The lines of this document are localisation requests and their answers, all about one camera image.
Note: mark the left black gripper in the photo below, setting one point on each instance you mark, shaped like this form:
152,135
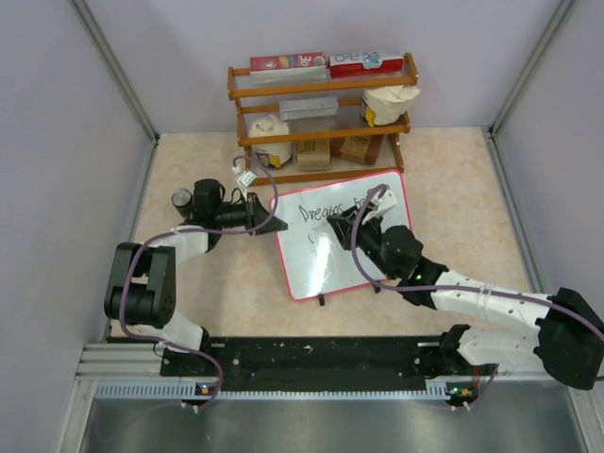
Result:
255,212

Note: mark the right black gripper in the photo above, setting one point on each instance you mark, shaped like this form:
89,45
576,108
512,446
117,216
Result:
343,225

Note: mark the pink framed whiteboard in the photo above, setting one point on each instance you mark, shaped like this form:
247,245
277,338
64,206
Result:
314,262

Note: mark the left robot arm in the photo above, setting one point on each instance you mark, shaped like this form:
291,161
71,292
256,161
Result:
142,282

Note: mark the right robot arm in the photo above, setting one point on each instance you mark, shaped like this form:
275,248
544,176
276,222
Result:
558,333

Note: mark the brown cleaning pad pack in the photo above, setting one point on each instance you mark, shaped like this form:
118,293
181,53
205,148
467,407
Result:
361,149

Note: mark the black yellow can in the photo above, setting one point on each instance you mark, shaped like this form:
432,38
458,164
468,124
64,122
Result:
181,199

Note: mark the wooden three tier shelf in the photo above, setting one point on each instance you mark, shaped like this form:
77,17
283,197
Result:
253,103

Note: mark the silver foil box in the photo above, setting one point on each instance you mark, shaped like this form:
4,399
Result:
317,107

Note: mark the white paper bag right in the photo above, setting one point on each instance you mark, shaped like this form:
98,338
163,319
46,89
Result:
384,106

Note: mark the red toothpaste box left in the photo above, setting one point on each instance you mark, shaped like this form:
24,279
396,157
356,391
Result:
291,62

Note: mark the red white box right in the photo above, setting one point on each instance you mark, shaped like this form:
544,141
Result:
365,63

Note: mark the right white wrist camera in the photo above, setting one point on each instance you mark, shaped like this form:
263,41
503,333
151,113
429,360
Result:
381,204

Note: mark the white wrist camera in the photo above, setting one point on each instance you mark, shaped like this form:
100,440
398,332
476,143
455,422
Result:
381,204
244,177

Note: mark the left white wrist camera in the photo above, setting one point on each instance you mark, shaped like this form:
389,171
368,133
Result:
244,177

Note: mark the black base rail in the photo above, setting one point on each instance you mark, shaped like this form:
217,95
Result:
324,364

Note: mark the grey slotted cable duct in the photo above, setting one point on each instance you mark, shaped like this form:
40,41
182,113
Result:
194,391

